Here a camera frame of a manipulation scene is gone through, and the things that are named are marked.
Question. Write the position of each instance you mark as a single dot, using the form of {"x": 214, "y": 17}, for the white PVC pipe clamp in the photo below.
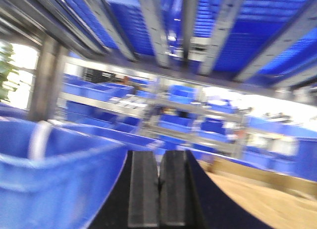
{"x": 39, "y": 140}

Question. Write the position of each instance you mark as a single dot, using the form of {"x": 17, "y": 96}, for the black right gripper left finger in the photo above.
{"x": 134, "y": 201}

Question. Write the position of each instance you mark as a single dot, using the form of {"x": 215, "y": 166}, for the brown cardboard box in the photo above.
{"x": 279, "y": 200}

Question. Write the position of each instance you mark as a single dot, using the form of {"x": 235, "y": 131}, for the steel shelf upright post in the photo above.
{"x": 48, "y": 80}

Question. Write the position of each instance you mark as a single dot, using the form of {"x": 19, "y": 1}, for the large blue plastic bin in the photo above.
{"x": 67, "y": 188}

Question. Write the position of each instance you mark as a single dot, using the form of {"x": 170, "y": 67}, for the green potted plant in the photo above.
{"x": 6, "y": 67}

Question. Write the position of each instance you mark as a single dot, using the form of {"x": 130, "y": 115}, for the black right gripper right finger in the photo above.
{"x": 189, "y": 199}

